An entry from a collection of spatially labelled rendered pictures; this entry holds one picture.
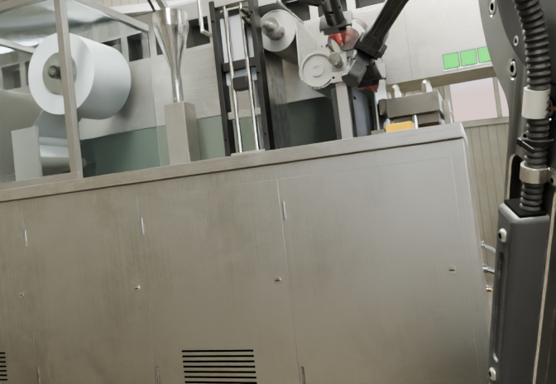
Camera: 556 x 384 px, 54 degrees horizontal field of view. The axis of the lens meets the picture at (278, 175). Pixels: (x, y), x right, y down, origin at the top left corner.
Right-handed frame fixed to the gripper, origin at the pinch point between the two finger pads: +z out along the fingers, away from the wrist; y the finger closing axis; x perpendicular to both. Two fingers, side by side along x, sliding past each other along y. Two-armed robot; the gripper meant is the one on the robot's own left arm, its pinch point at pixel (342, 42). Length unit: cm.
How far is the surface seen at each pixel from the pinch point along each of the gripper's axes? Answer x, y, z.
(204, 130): 10, -70, 42
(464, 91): 181, 45, 220
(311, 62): -0.1, -11.8, 5.9
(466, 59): 16, 38, 31
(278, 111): -2.4, -29.5, 24.3
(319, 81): -5.8, -9.7, 9.8
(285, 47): 6.0, -20.8, 2.5
